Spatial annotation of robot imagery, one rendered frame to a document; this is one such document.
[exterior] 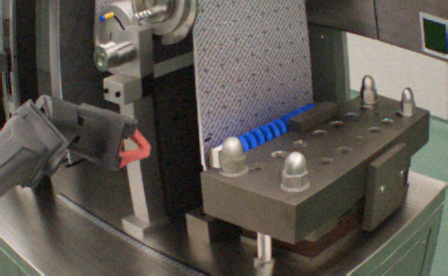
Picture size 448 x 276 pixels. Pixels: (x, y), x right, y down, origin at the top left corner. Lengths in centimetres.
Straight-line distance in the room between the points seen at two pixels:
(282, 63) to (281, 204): 29
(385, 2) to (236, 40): 28
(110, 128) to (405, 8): 52
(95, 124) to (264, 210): 23
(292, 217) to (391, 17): 41
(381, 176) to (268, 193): 19
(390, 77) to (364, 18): 288
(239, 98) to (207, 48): 10
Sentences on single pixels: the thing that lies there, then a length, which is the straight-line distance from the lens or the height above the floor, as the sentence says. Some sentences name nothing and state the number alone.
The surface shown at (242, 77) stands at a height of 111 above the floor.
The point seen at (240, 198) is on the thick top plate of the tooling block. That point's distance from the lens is 97.
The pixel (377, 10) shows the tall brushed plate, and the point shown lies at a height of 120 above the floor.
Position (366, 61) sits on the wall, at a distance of 416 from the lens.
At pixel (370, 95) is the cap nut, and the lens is 123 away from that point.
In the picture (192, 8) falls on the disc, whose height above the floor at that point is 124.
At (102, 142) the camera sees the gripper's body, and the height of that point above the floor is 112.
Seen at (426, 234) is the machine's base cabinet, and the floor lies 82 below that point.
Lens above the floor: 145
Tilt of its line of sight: 21 degrees down
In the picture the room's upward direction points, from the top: 4 degrees counter-clockwise
